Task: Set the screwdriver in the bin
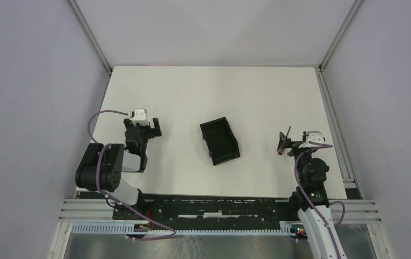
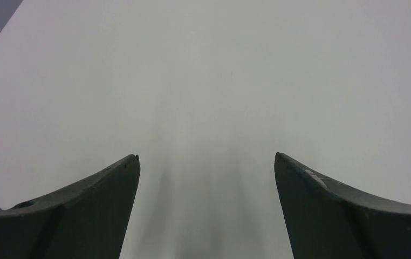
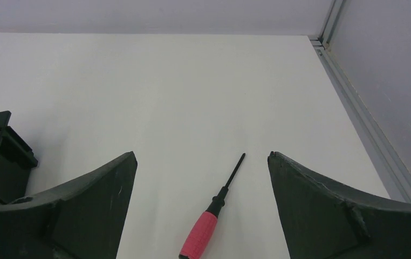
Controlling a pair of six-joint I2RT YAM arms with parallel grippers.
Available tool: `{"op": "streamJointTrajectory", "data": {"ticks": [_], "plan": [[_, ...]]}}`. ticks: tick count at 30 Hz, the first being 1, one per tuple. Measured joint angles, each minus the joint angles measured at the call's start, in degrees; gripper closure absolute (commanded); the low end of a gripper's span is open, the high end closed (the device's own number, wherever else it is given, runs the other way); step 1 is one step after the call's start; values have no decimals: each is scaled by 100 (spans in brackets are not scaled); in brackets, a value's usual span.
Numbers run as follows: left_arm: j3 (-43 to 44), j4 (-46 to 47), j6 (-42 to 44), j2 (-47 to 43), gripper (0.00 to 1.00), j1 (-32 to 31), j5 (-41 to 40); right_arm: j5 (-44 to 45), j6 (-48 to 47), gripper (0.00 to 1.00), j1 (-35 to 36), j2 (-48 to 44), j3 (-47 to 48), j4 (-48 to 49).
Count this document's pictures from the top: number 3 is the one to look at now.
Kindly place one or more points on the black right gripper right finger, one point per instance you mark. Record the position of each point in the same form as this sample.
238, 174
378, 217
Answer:
324, 218

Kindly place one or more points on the right aluminium frame rail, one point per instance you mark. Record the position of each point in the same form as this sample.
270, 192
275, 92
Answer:
365, 49

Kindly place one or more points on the black plastic bin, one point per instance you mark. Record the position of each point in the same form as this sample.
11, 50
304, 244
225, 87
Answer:
16, 162

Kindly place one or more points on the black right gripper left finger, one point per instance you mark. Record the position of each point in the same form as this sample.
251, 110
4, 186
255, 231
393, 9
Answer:
81, 218

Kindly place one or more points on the red handled black screwdriver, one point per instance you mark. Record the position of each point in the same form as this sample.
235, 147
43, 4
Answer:
203, 229

